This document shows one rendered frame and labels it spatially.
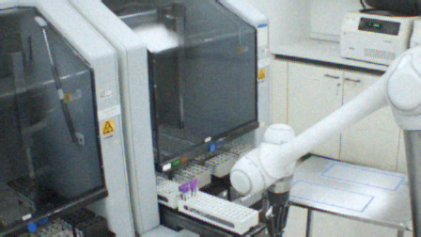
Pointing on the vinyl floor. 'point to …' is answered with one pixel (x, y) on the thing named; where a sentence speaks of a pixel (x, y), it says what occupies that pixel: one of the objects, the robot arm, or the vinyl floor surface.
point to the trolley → (350, 194)
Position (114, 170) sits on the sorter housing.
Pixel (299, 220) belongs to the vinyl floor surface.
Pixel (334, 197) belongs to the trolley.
